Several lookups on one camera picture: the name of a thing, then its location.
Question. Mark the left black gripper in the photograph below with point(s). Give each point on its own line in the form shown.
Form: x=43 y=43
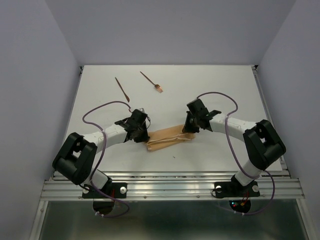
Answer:
x=139 y=133

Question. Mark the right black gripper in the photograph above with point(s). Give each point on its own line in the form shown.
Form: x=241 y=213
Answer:
x=189 y=124

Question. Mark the peach satin napkin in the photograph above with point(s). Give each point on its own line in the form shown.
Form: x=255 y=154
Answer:
x=167 y=137

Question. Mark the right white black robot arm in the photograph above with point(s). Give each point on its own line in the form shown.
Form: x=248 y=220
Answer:
x=262 y=142

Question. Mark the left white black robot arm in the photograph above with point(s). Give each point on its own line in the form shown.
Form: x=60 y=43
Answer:
x=75 y=159

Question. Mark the copper knife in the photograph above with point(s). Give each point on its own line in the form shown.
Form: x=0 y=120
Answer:
x=123 y=91

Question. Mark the copper fork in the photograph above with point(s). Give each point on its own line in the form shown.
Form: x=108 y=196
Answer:
x=156 y=86

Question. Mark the aluminium rail frame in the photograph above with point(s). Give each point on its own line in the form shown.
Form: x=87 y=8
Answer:
x=169 y=190

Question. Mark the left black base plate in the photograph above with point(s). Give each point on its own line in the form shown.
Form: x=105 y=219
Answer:
x=116 y=190

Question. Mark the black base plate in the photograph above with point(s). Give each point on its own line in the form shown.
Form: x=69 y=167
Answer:
x=116 y=190
x=230 y=189

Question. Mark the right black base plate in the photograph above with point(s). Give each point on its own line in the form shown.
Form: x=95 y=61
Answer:
x=230 y=189

